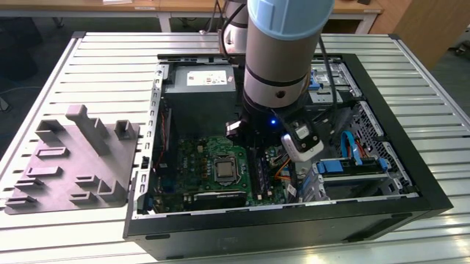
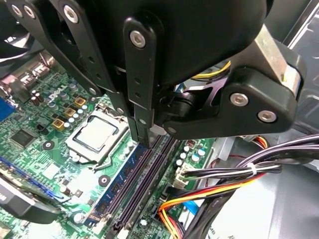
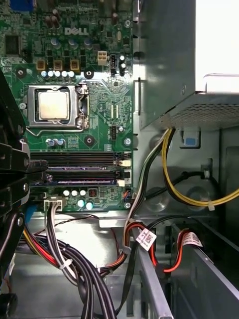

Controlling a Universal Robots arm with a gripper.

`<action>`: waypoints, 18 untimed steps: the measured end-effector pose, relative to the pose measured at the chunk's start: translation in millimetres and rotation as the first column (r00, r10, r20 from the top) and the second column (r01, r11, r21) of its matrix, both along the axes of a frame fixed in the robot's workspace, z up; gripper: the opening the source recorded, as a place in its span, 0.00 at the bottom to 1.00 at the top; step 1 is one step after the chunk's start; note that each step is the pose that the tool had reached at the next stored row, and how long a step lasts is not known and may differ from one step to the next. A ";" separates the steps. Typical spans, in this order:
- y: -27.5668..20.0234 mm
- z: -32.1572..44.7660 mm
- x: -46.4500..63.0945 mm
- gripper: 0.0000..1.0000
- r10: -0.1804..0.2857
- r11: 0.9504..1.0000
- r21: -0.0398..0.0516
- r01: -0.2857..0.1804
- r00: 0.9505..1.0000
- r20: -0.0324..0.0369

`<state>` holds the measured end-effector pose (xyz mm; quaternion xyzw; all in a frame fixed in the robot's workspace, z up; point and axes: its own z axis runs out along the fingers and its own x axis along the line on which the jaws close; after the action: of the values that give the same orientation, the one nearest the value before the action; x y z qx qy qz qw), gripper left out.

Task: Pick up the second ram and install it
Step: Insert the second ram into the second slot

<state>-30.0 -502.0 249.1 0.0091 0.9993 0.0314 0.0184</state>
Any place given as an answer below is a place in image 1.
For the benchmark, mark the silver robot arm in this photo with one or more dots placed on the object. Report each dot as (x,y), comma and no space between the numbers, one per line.
(282,55)

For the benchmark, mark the CPU socket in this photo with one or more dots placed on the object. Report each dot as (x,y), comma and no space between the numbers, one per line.
(225,158)

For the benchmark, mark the silver CPU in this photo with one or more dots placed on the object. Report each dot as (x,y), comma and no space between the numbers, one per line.
(225,169)

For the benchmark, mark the grey power supply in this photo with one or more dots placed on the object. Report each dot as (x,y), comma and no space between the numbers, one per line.
(198,110)

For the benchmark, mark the silver drive cage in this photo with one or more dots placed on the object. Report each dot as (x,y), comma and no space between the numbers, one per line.
(323,96)

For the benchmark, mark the green motherboard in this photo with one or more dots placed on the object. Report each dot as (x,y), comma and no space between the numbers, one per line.
(191,154)

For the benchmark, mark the blue plastic drive carrier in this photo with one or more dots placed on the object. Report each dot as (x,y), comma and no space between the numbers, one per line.
(314,82)

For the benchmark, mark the hard disk in blue carrier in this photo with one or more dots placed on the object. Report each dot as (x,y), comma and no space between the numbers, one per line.
(330,167)

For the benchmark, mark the black graphics card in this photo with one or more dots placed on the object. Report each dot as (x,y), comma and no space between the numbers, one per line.
(221,198)

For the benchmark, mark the black PC case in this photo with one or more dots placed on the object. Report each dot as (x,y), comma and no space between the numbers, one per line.
(294,231)

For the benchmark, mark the silver disk bay cage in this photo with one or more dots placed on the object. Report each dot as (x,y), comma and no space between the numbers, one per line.
(394,187)

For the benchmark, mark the grey parts rack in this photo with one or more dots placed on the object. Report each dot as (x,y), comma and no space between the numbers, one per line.
(110,165)

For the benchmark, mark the wooden cabinet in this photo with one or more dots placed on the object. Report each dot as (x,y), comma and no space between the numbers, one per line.
(422,27)

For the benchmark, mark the wooden desk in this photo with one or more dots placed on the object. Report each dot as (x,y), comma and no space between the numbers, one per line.
(74,6)

